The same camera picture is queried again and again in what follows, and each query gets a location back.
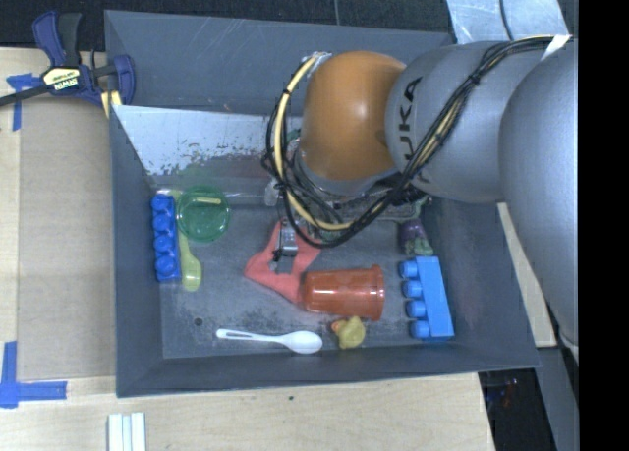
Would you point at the red cloth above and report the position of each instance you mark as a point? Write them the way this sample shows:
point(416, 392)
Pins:
point(263, 269)

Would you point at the orange clear plastic cup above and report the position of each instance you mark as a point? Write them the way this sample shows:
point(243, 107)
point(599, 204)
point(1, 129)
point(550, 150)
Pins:
point(344, 292)

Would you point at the green clear plastic cup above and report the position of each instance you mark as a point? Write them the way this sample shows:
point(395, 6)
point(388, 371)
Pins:
point(204, 218)

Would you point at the white plastic spoon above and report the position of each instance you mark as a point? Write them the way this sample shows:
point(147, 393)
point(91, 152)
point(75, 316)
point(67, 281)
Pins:
point(300, 341)

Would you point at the yellow-green plastic spoon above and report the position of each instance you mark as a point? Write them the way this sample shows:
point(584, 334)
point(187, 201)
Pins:
point(190, 272)

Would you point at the yellow toy duck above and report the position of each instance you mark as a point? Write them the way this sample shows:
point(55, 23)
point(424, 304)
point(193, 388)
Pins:
point(353, 333)

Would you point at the dark blue toy brick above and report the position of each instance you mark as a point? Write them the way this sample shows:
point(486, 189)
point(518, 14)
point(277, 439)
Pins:
point(164, 238)

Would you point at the purple toy eggplant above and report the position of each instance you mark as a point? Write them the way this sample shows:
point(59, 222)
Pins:
point(412, 235)

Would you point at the light blue toy brick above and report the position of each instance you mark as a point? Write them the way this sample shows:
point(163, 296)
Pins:
point(435, 297)

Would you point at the grey metal bin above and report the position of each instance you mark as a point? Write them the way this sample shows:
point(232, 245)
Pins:
point(196, 61)

